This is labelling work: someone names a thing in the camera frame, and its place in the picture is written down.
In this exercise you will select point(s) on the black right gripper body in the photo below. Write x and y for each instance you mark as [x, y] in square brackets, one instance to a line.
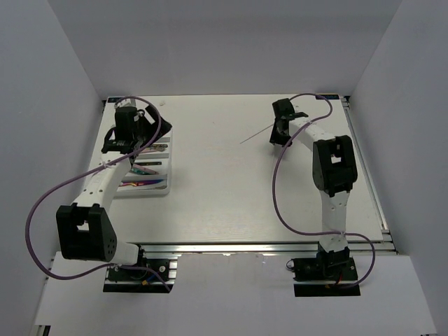
[278, 138]

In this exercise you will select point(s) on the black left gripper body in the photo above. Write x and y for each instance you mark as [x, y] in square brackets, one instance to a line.
[138, 134]

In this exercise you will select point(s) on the white chopstick long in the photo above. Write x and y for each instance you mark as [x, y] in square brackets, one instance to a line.
[256, 134]

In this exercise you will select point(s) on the gold spoon pink handle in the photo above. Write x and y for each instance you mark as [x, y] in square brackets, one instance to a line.
[156, 148]

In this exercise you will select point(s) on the knife with teal handle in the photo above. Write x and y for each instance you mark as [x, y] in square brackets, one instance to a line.
[139, 172]

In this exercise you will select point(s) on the fork with pink handle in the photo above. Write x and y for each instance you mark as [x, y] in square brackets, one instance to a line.
[145, 170]

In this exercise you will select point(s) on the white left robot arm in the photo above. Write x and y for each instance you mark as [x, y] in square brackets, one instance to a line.
[84, 227]

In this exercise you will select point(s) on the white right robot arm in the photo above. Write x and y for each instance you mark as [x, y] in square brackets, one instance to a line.
[333, 171]

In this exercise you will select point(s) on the white divided cutlery tray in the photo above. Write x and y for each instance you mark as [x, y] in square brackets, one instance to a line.
[150, 175]

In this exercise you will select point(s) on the blue label sticker right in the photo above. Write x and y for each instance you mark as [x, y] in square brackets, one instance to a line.
[328, 96]

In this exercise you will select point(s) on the iridescent rainbow knife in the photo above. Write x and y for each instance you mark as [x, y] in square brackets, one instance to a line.
[141, 183]

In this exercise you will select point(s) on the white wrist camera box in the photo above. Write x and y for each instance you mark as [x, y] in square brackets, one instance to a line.
[127, 103]

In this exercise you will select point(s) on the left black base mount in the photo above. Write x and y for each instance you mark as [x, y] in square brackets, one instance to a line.
[154, 273]

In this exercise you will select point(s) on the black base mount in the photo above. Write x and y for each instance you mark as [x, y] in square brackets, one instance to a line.
[328, 274]
[154, 273]

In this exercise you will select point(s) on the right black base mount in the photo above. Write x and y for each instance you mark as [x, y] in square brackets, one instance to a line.
[328, 274]

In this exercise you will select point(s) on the aluminium table frame rail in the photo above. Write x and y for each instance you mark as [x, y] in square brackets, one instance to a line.
[385, 231]

